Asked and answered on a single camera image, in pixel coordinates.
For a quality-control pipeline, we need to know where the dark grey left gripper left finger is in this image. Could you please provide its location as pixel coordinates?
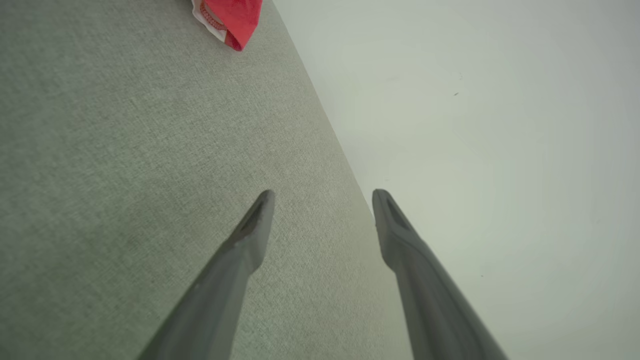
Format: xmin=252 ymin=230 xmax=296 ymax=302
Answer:
xmin=137 ymin=189 xmax=276 ymax=360

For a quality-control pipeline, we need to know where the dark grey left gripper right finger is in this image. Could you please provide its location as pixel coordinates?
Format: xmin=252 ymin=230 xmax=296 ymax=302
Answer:
xmin=372 ymin=188 xmax=509 ymax=360

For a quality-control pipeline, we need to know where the red shirt with white trim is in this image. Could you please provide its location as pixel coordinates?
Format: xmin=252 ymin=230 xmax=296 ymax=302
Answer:
xmin=191 ymin=0 xmax=263 ymax=52

